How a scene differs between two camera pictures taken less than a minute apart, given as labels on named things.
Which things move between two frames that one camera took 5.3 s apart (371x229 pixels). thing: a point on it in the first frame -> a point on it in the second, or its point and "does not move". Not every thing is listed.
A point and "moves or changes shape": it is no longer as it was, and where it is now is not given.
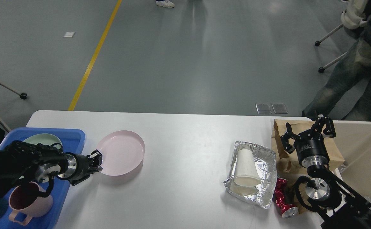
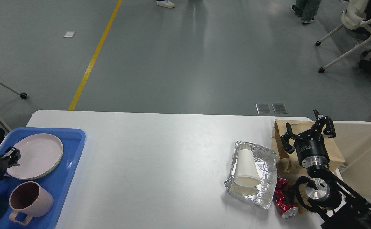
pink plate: x=122 y=151 moves or changes shape
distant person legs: x=166 y=3 does not move
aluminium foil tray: x=264 y=193 does not move
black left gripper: x=79 y=166 -> x=12 y=155
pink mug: x=24 y=198 does not move
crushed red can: x=281 y=201 does not move
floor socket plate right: x=279 y=108 does not move
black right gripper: x=311 y=149 does not move
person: x=368 y=65 -> x=307 y=9
